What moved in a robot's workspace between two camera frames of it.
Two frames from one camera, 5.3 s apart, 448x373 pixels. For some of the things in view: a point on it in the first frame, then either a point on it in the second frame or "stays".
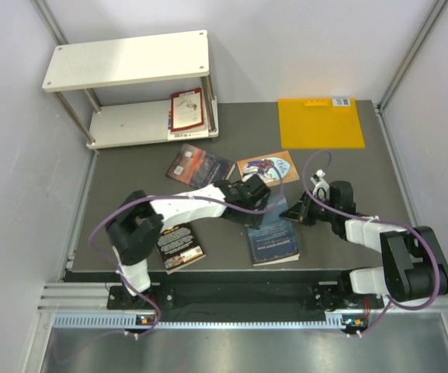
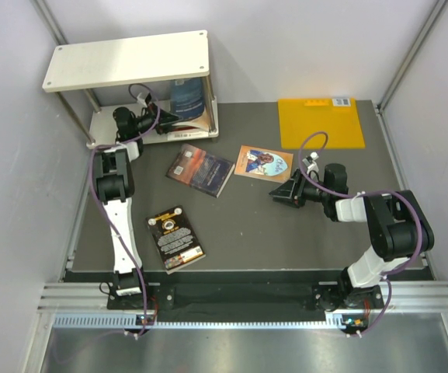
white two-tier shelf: (82, 64) stays
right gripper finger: (299, 211) → (291, 191)
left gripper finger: (251, 221) → (165, 120)
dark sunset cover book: (199, 167) stays
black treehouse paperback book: (178, 246) stays
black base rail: (243, 302) stays
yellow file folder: (320, 123) stays
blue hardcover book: (273, 241) → (187, 97)
